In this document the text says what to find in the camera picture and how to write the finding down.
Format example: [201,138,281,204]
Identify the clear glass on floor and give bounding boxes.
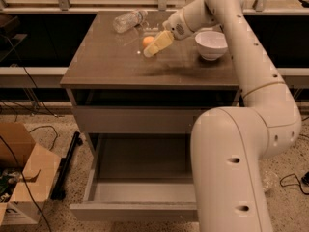
[262,171,277,192]

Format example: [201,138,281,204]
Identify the white ceramic bowl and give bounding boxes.
[195,31,228,61]

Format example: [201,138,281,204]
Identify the black tripod on floor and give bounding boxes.
[51,131,83,200]

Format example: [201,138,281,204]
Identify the open cardboard box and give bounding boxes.
[0,122,61,225]

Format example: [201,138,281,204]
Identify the closed grey top drawer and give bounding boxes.
[72,106,203,134]

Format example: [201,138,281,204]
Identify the open grey middle drawer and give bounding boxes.
[70,134,197,222]

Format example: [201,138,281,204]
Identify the brown drawer cabinet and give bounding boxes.
[61,12,240,151]

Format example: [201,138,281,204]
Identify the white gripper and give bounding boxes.
[143,10,193,57]

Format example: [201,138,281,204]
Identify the black cable left floor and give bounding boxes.
[0,32,60,232]

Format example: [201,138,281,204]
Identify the clear plastic water bottle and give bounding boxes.
[113,10,148,34]

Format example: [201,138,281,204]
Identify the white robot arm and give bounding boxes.
[144,0,301,232]

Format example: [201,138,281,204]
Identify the orange fruit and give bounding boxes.
[142,36,154,48]

